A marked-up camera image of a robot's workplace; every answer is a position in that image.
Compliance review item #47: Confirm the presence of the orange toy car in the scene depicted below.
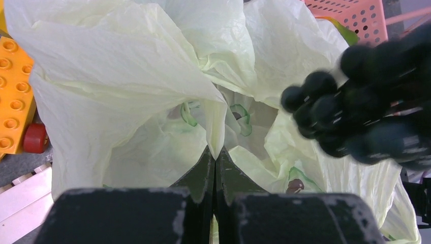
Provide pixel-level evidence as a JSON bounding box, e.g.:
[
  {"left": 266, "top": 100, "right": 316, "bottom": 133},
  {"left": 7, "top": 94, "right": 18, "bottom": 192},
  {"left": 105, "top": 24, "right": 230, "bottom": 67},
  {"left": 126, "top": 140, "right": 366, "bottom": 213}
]
[{"left": 1, "top": 37, "right": 49, "bottom": 158}]

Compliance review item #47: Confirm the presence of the dark fake grape bunch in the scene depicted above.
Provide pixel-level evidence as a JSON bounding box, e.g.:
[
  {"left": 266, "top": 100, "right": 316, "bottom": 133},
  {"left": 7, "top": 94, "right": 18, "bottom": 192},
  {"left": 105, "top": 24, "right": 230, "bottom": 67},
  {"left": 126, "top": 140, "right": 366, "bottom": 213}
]
[{"left": 280, "top": 23, "right": 430, "bottom": 171}]

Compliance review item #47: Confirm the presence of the pink music stand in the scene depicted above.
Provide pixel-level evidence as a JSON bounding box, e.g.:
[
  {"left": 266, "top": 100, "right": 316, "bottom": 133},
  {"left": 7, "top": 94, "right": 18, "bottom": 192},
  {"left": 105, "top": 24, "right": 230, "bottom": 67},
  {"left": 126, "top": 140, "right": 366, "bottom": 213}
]
[{"left": 385, "top": 6, "right": 430, "bottom": 37}]

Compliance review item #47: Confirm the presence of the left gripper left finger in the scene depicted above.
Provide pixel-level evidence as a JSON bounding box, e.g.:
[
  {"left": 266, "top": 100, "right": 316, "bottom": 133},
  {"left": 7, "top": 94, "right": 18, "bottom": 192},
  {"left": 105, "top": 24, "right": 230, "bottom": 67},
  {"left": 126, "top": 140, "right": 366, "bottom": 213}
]
[{"left": 35, "top": 148, "right": 215, "bottom": 243}]

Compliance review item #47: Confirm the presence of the green avocado plastic bag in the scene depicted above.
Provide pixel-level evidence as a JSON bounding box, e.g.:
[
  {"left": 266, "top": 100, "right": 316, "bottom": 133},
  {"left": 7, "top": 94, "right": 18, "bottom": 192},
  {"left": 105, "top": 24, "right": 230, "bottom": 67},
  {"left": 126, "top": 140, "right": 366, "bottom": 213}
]
[{"left": 4, "top": 1, "right": 421, "bottom": 243}]

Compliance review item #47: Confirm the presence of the fake mango green orange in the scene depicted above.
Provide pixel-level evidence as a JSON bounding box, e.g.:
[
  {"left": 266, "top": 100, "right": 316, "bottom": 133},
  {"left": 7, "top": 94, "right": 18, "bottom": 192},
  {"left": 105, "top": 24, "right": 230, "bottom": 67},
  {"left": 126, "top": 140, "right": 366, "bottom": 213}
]
[{"left": 316, "top": 16, "right": 359, "bottom": 46}]

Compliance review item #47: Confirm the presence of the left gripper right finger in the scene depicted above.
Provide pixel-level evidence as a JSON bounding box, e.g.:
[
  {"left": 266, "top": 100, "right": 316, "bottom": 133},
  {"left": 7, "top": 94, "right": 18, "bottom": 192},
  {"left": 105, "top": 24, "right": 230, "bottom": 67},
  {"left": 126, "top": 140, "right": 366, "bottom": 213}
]
[{"left": 215, "top": 149, "right": 384, "bottom": 243}]

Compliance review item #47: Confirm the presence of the white large brick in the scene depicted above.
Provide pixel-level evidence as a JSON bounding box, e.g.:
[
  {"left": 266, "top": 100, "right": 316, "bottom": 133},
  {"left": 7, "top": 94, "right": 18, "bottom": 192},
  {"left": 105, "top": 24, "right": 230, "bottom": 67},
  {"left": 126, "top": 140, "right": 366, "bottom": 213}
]
[{"left": 1, "top": 163, "right": 53, "bottom": 243}]

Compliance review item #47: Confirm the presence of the pink plastic basket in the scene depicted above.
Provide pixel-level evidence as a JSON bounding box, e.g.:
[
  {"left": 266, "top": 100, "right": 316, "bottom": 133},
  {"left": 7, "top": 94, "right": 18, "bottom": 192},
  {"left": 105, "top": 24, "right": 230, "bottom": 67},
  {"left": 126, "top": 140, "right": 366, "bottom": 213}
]
[{"left": 304, "top": 0, "right": 388, "bottom": 46}]

